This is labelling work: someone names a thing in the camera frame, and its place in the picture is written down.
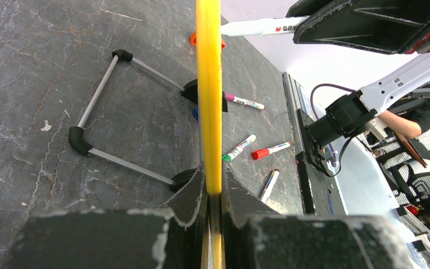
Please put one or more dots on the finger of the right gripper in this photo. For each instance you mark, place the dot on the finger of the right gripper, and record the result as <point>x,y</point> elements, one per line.
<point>386,27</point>
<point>315,8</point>

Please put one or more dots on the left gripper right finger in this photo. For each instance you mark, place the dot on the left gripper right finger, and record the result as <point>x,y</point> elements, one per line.
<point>243,218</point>

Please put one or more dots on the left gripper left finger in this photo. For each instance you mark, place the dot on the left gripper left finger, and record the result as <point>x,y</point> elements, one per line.
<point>184,234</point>

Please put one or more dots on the blue capped marker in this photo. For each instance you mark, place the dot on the blue capped marker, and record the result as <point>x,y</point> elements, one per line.
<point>267,26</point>

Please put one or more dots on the white whiteboard wooden frame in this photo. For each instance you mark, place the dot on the white whiteboard wooden frame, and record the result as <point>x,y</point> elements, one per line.
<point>210,103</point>

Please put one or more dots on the blue marker cap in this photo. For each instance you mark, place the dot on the blue marker cap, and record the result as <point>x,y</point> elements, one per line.
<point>195,113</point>

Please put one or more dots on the person forearm in background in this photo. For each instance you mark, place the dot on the person forearm in background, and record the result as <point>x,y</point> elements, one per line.
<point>401,126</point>

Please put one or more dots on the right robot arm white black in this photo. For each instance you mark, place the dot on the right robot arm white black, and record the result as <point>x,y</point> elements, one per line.
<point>347,116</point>

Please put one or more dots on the black capped marker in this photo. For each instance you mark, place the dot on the black capped marker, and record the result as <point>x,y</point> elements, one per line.
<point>269,185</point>

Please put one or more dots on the red capped marker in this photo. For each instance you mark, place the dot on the red capped marker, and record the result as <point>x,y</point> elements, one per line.
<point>259,154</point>

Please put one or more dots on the green capped marker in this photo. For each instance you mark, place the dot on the green capped marker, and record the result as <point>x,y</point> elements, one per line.
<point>239,148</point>

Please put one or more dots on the orange half-round brick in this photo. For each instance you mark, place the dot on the orange half-round brick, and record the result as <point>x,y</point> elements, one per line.
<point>193,40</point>

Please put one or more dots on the purple capped marker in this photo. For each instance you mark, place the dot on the purple capped marker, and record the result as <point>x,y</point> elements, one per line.
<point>242,101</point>

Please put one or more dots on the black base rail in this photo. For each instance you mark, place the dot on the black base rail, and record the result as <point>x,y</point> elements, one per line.
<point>320,193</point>

